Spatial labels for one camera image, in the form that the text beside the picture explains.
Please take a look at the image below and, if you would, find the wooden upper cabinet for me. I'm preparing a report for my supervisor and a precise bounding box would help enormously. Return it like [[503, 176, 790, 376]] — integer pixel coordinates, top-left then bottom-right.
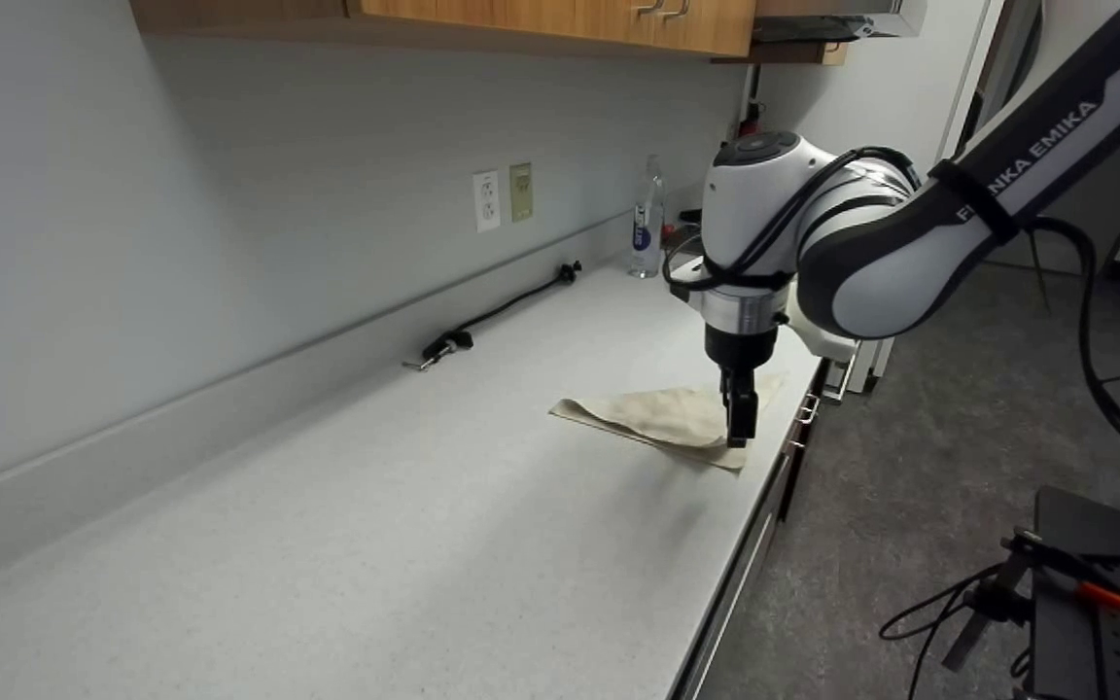
[[123, 0, 931, 65]]

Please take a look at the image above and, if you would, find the clear soap bottle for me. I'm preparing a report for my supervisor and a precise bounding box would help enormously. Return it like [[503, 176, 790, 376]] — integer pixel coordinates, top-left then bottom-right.
[[624, 158, 669, 281]]

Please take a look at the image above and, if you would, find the thin black cable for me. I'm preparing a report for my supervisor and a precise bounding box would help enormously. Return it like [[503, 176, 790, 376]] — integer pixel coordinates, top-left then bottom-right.
[[876, 557, 1026, 700]]

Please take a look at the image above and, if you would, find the orange black clamp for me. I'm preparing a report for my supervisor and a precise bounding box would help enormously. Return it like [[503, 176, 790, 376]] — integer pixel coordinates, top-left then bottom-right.
[[1002, 524, 1120, 622]]

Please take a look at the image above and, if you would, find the black perforated breadboard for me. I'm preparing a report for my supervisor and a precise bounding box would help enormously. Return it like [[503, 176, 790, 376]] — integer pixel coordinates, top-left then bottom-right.
[[1026, 482, 1120, 700]]

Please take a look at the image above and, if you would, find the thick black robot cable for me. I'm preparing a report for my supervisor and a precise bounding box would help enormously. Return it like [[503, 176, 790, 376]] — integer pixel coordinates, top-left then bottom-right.
[[1024, 210, 1120, 490]]

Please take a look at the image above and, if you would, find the red fire extinguisher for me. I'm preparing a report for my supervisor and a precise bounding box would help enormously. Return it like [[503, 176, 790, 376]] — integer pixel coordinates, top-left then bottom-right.
[[729, 96, 773, 144]]

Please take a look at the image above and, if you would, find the white cloth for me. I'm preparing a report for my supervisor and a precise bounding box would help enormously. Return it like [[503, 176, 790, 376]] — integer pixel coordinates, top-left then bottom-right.
[[549, 380, 787, 480]]

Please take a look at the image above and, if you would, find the black power cord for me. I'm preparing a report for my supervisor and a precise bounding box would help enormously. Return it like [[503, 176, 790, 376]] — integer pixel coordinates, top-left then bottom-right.
[[416, 255, 587, 369]]

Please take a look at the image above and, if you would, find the beige wall plate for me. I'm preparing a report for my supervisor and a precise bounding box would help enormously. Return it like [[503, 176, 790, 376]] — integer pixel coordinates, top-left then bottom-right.
[[507, 154, 541, 231]]

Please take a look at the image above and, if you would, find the white wall outlet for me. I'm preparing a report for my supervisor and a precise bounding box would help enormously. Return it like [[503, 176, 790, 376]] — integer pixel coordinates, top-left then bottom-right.
[[468, 166, 510, 237]]

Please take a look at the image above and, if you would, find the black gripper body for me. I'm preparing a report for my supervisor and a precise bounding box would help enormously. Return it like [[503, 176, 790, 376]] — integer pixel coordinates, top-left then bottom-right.
[[700, 318, 783, 397]]

